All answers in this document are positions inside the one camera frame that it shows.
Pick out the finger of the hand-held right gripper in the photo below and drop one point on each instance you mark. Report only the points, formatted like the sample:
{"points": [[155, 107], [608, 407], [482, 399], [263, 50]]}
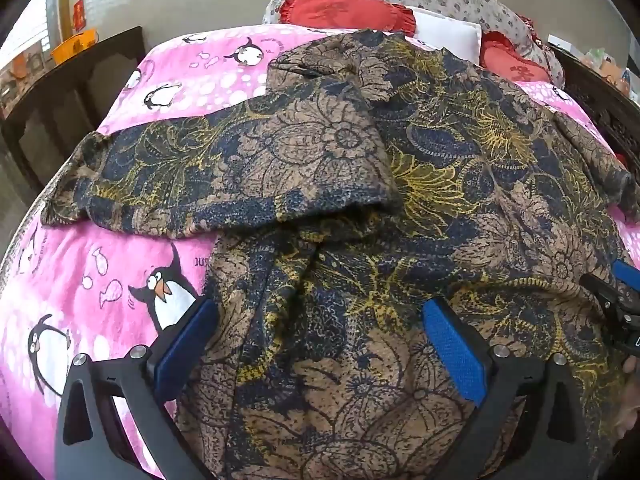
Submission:
{"points": [[607, 292]]}

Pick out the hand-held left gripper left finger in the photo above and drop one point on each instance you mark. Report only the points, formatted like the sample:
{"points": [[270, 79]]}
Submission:
{"points": [[185, 345]]}

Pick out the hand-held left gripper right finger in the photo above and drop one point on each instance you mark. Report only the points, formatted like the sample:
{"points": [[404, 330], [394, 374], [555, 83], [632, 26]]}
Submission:
{"points": [[455, 355]]}

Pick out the brown navy floral garment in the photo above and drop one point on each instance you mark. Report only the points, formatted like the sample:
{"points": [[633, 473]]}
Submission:
{"points": [[325, 160]]}

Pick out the person's right hand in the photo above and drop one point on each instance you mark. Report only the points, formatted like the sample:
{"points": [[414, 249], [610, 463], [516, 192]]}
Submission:
{"points": [[632, 365]]}

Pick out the pink penguin print blanket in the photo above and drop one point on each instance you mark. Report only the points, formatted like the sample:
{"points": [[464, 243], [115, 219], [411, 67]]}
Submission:
{"points": [[100, 280]]}

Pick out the dark carved wooden cabinet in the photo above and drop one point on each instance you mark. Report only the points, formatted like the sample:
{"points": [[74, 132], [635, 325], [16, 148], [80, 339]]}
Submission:
{"points": [[600, 105]]}

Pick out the red heart pillow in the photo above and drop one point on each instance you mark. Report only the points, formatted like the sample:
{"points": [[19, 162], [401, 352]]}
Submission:
{"points": [[515, 62], [340, 10]]}

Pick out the dark wooden bedside table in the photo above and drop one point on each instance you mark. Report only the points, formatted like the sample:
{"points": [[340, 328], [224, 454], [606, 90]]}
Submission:
{"points": [[65, 95]]}

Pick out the white pillow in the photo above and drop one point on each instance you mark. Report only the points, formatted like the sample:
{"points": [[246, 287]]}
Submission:
{"points": [[445, 30]]}

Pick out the orange basket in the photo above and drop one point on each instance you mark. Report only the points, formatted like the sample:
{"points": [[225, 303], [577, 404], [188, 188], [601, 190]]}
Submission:
{"points": [[75, 47]]}

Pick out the red wall decoration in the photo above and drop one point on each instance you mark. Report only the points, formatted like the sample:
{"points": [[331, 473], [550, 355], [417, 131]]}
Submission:
{"points": [[79, 15]]}

